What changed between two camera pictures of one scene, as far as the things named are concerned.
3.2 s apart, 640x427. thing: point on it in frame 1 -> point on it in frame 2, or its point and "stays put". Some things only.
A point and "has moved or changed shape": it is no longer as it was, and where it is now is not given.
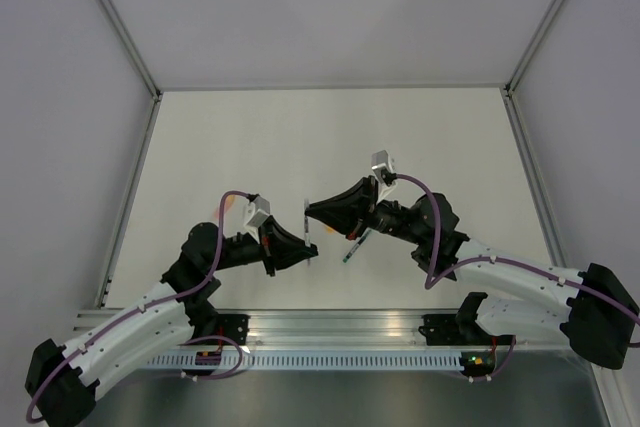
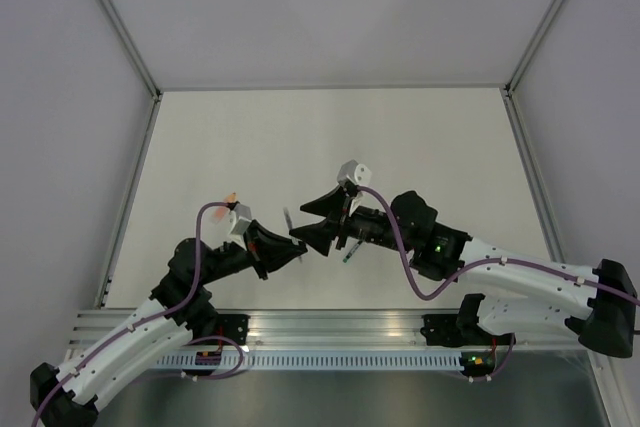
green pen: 356,246 stays put
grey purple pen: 307,237 has moved or changed shape
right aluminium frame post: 609,401 stays put
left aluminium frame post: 155,93 stays put
